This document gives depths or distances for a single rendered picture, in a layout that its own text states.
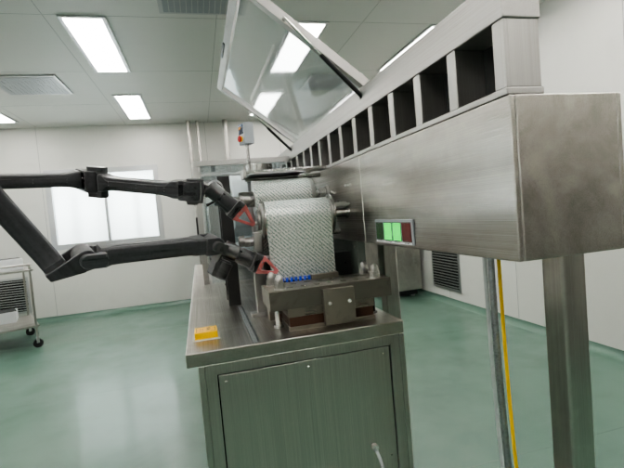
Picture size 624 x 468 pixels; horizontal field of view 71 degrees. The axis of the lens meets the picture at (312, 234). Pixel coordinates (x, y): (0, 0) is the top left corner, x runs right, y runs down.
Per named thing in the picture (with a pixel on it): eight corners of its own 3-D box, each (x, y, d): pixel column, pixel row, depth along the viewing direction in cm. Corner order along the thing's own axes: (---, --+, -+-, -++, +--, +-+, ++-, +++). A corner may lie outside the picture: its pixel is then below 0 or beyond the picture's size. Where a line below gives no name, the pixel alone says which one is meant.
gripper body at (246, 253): (254, 272, 145) (234, 264, 143) (251, 269, 155) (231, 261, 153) (262, 254, 145) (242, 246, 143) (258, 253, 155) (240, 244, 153)
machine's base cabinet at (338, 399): (208, 370, 369) (198, 269, 364) (282, 357, 385) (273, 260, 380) (225, 659, 125) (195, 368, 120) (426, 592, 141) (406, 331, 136)
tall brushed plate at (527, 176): (263, 229, 377) (259, 195, 375) (293, 227, 384) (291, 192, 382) (510, 264, 77) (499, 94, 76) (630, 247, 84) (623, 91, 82)
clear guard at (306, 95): (222, 87, 236) (222, 86, 236) (297, 142, 247) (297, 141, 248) (239, -13, 135) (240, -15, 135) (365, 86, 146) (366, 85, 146)
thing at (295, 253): (272, 286, 152) (266, 234, 151) (335, 278, 158) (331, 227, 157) (272, 286, 151) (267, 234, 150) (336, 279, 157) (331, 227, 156)
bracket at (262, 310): (249, 315, 162) (241, 233, 160) (266, 312, 163) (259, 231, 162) (251, 318, 157) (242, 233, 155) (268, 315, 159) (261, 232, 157)
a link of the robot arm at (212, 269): (216, 240, 138) (204, 234, 145) (201, 273, 137) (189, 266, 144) (245, 253, 146) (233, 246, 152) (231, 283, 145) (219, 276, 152)
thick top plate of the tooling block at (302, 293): (263, 303, 147) (261, 285, 147) (372, 287, 157) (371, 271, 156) (270, 312, 131) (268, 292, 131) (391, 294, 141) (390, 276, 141)
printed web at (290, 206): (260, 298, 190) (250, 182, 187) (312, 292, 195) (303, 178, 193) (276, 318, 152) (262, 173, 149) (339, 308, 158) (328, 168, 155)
